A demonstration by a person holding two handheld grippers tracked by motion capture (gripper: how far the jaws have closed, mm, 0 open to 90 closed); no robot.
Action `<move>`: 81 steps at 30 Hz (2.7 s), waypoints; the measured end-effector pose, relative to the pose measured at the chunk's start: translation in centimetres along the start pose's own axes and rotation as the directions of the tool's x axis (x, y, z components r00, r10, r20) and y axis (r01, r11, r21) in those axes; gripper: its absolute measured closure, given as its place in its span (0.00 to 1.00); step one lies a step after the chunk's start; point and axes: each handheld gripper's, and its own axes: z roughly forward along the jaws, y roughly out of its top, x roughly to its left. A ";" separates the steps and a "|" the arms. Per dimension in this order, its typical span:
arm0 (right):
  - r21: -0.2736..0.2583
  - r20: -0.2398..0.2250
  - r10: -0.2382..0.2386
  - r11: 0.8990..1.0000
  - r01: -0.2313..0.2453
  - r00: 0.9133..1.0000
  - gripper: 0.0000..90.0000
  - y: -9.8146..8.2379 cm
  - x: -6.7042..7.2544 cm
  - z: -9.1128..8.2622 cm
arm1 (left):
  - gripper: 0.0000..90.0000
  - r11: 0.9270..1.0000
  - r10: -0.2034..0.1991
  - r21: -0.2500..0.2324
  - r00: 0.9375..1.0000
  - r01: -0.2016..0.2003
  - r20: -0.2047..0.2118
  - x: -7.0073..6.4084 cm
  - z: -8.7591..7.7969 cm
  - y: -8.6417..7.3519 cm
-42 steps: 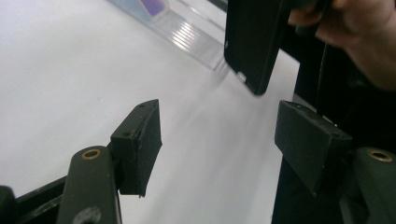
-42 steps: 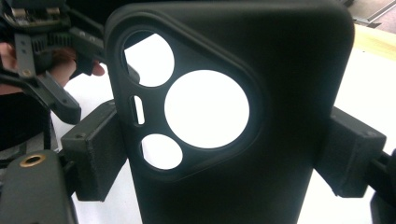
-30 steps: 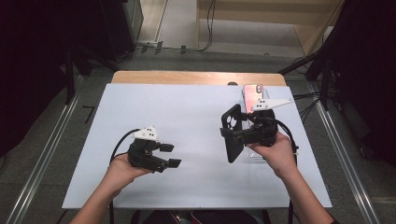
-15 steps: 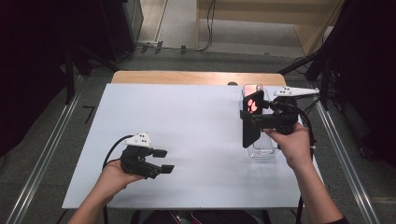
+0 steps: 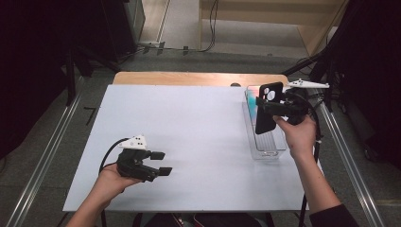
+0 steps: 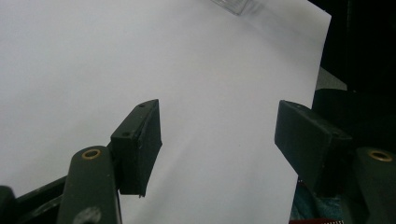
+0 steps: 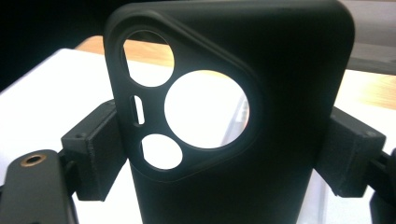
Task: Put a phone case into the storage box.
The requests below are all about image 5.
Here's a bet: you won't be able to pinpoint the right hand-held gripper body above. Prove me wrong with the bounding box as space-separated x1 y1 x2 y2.
275 79 331 126

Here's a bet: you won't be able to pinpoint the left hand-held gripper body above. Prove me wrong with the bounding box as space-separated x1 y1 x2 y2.
116 134 161 183

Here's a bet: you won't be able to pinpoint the black phone case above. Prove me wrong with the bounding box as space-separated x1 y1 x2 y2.
254 81 285 135

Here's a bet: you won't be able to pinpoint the blue phone case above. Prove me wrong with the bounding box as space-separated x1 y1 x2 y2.
246 88 261 111

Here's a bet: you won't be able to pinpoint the clear plastic bin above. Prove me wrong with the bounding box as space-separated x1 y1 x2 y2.
241 84 288 162

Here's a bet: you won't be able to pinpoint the person's right hand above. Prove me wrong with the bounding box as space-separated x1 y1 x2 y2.
272 113 318 161

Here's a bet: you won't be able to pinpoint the person's left hand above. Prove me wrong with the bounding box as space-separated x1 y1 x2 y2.
94 163 144 207

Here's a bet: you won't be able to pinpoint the white table board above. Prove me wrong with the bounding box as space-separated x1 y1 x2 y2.
61 84 337 213

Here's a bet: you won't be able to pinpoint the black metal stand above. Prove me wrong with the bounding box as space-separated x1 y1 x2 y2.
62 44 122 107
281 41 337 113

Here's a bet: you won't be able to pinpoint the dark curtain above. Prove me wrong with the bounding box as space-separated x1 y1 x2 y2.
327 0 401 169
0 0 127 160

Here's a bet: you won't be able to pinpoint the wooden table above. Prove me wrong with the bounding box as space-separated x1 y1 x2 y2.
112 71 291 88

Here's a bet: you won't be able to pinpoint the light wooden shelf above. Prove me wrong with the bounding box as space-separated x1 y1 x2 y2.
198 0 349 57

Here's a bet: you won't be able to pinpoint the dark cabinet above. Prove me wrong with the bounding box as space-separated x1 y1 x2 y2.
103 0 147 62

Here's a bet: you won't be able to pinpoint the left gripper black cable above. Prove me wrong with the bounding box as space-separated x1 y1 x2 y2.
98 137 131 227

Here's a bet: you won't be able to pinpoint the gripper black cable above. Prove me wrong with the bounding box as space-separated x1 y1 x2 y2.
98 137 131 227
297 93 324 227

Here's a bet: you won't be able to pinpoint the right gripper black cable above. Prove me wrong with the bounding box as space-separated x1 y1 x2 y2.
297 93 324 227

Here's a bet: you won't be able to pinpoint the metal floor rail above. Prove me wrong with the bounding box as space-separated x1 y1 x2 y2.
311 83 386 227
5 77 85 227

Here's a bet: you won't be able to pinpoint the hanging black cables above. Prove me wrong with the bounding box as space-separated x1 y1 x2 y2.
183 0 220 54

